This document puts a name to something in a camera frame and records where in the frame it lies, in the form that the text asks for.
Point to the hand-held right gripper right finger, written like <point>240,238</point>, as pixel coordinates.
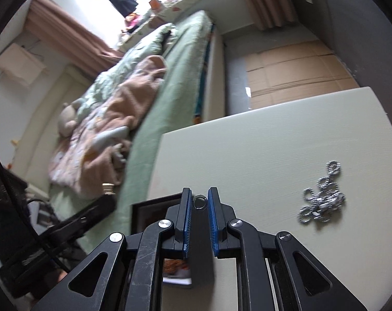
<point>213,220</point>

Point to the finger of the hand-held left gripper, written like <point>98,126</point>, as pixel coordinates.
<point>92,212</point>

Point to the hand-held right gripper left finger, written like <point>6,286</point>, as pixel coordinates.
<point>185,220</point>

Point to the black jewelry box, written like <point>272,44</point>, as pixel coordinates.
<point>144,213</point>

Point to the white square table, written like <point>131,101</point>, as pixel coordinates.
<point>264,152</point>

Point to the beige plush toy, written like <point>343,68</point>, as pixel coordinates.
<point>68,120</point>

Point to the pink fleece blanket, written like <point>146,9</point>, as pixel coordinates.
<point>118,113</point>

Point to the cream padded headboard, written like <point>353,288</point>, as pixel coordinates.
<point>43,120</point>

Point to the bed with green sheet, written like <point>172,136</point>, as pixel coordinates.
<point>170,103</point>

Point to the blue printed bed sheet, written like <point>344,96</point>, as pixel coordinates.
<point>200,84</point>

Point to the light green duvet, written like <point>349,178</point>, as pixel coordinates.
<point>134,55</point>

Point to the flattened cardboard sheet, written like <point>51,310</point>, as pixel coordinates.
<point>296,74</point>

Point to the pink curtain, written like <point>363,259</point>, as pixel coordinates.
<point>63,26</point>
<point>264,0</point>

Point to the colourful clothes pile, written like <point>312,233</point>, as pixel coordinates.
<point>132,21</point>

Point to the dark framed window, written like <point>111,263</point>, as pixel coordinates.
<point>92,9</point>

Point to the patterned window seat cushion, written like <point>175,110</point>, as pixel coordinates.
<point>189,1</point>

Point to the grey wardrobe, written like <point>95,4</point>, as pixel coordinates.
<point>345,22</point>

